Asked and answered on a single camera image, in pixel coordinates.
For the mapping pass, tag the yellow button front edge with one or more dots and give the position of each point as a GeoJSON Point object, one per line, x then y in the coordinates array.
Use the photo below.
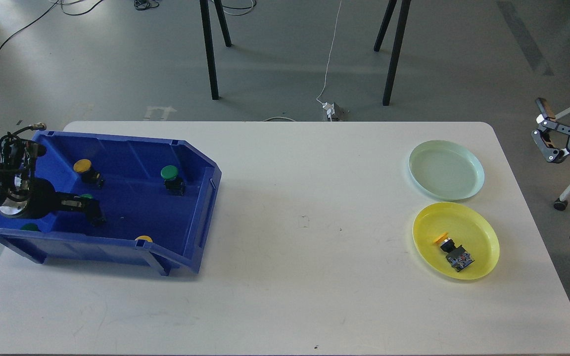
{"type": "Point", "coordinates": [144, 238]}

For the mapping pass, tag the white power adapter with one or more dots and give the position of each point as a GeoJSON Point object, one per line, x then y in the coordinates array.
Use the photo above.
{"type": "Point", "coordinates": [333, 112]}

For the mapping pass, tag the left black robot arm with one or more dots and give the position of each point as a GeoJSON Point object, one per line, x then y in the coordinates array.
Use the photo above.
{"type": "Point", "coordinates": [18, 162]}

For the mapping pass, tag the blue plastic bin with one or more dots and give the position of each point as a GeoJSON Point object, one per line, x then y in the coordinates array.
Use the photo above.
{"type": "Point", "coordinates": [133, 198]}

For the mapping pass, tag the light green plate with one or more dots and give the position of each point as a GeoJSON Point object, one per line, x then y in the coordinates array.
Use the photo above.
{"type": "Point", "coordinates": [445, 170]}

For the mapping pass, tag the yellow plate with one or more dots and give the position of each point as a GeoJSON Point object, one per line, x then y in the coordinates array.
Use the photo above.
{"type": "Point", "coordinates": [467, 228]}

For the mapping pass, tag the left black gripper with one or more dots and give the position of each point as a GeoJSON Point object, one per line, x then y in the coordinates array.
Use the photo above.
{"type": "Point", "coordinates": [43, 199]}

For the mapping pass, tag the black stand legs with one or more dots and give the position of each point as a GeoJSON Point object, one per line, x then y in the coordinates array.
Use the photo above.
{"type": "Point", "coordinates": [397, 42]}
{"type": "Point", "coordinates": [208, 41]}

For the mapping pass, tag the left black stand legs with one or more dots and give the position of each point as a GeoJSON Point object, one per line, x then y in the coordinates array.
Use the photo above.
{"type": "Point", "coordinates": [208, 41]}

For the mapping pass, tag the green button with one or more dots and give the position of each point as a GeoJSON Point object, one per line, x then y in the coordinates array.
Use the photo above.
{"type": "Point", "coordinates": [30, 227]}
{"type": "Point", "coordinates": [92, 210]}
{"type": "Point", "coordinates": [173, 182]}

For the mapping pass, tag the right black stand legs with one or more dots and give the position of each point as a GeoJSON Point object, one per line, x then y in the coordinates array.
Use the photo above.
{"type": "Point", "coordinates": [397, 42]}

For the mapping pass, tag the yellow button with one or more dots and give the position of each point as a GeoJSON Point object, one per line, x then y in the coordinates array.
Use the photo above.
{"type": "Point", "coordinates": [457, 256]}
{"type": "Point", "coordinates": [88, 174]}

